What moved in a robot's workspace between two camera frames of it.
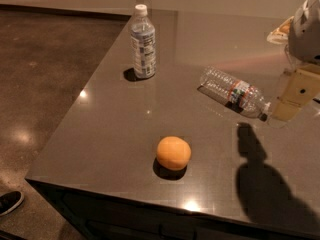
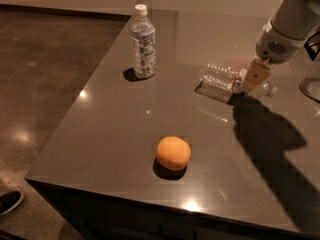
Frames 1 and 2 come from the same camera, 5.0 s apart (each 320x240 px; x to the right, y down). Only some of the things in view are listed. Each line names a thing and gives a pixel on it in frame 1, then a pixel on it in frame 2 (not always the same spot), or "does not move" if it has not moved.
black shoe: [10, 202] does not move
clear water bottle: [233, 92] -> [225, 75]
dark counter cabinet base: [100, 217] does not move
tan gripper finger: [300, 88] -> [257, 74]
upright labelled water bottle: [143, 44] does not move
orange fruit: [173, 152] does not move
